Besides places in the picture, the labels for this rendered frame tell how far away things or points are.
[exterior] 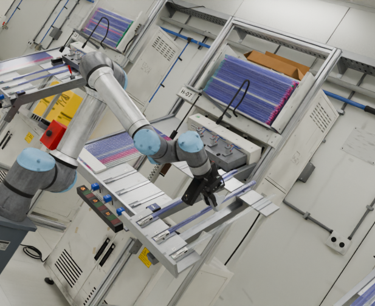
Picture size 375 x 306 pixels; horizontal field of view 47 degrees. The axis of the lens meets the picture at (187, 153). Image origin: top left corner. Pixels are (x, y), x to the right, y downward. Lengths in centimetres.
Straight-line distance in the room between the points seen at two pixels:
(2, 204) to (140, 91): 204
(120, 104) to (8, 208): 51
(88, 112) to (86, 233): 100
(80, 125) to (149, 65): 181
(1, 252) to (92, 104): 60
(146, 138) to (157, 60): 212
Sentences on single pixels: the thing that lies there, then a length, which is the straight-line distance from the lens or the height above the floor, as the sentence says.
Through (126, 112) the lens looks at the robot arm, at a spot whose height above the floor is 106.
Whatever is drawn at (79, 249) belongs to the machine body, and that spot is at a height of 29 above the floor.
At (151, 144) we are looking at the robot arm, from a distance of 131.
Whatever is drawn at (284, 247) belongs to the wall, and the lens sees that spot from 360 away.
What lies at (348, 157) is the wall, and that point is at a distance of 363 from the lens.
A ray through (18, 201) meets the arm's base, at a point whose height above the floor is 61.
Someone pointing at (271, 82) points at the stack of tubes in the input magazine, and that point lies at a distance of 228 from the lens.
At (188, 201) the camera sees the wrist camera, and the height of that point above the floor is 92.
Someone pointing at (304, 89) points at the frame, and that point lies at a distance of 221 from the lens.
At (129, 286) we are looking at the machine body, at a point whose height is 37.
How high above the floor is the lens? 107
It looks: level
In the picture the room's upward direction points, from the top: 33 degrees clockwise
